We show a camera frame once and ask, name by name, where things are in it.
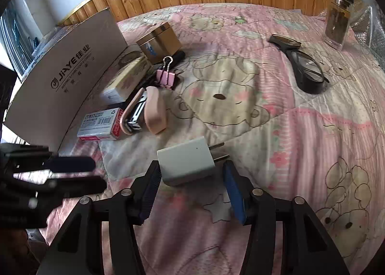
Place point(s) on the pink stapler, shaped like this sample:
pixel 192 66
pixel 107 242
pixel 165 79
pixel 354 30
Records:
pixel 155 112

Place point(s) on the red and white staple box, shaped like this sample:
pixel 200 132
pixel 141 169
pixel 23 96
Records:
pixel 99 126

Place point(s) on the black-framed eyeglasses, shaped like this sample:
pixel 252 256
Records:
pixel 309 85

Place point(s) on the clear glass bottle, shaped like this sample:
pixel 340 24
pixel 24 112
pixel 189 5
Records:
pixel 338 22

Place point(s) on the white cardboard box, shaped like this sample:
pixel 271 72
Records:
pixel 75 61

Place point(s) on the black marker pen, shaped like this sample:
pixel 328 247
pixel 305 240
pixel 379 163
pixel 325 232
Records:
pixel 179 56

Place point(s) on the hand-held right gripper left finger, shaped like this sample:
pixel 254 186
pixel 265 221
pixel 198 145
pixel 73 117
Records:
pixel 149 192

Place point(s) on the metal window grille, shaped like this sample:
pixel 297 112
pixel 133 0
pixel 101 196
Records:
pixel 18 40

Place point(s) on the gold square tin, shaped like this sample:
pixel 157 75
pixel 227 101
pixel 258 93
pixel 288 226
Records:
pixel 162 37

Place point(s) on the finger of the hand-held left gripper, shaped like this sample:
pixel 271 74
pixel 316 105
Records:
pixel 81 184
pixel 73 163

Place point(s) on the small cream carton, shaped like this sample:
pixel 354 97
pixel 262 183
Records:
pixel 126 79

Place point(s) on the pink binder clip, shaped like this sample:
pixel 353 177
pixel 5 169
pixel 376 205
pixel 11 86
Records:
pixel 167 79

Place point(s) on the white charger plug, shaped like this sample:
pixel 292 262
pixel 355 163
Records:
pixel 186 160

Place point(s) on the clear bubble wrap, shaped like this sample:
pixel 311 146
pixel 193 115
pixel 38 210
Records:
pixel 370 31

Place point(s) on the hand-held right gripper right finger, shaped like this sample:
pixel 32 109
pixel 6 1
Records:
pixel 234 192

